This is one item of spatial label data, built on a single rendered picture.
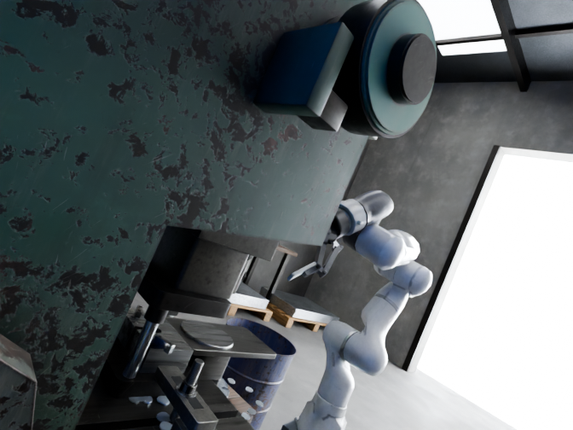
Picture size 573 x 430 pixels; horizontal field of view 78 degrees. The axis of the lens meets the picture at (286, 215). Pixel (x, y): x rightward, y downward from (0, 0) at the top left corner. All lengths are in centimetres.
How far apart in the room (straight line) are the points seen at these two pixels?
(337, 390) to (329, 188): 85
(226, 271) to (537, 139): 528
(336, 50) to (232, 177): 21
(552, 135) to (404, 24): 521
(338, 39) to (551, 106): 553
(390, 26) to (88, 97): 37
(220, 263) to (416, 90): 44
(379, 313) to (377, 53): 100
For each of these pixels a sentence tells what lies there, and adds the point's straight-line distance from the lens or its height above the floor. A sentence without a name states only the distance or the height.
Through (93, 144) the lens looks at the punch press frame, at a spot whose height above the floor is 106.
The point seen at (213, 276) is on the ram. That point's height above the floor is 93.
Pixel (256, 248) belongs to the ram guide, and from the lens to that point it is 69.
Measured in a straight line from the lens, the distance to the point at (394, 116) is 55.
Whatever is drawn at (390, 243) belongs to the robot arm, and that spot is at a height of 114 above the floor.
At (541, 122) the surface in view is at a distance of 583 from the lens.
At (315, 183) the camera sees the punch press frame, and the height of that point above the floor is 115.
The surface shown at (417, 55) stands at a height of 134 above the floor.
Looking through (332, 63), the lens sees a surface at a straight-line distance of 46.
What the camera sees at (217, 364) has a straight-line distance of 84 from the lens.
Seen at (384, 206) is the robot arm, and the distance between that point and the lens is 98.
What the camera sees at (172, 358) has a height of 76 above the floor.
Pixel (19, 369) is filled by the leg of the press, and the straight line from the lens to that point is 42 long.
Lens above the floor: 106
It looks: 2 degrees up
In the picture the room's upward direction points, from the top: 24 degrees clockwise
